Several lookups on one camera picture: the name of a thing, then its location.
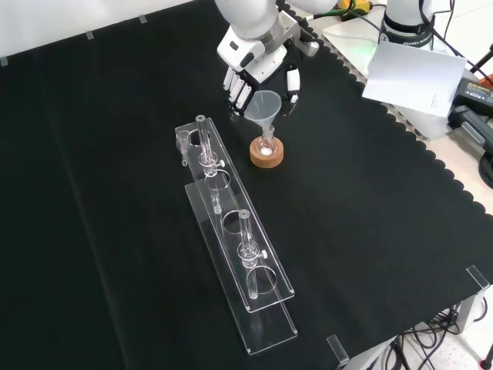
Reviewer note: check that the clear plastic funnel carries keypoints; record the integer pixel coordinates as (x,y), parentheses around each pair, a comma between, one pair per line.
(265,104)

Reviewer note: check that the clear round-bottom flask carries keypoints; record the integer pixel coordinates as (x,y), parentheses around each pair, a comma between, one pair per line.
(265,148)

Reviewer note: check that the grey table leg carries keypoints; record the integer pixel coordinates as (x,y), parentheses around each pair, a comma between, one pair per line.
(471,312)

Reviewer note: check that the clear cloth clip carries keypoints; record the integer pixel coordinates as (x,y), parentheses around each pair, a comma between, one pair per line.
(477,276)
(338,348)

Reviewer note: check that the yellow stop button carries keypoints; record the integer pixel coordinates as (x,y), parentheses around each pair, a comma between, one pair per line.
(356,7)

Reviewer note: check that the black tripod leg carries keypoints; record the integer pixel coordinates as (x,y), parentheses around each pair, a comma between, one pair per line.
(481,61)

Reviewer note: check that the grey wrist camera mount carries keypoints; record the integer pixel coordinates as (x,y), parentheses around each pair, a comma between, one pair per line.
(308,48)

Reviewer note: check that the black bench cloth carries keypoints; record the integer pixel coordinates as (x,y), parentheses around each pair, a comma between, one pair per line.
(115,192)

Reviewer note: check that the white paper sheet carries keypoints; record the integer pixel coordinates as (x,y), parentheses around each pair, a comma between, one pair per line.
(416,77)

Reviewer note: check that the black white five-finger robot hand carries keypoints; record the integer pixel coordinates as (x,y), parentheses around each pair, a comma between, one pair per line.
(269,69)

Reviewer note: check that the black yellow device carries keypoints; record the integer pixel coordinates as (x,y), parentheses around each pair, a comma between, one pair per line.
(475,92)

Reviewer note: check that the clear acrylic funnel stand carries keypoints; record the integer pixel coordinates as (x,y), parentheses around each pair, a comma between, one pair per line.
(245,231)

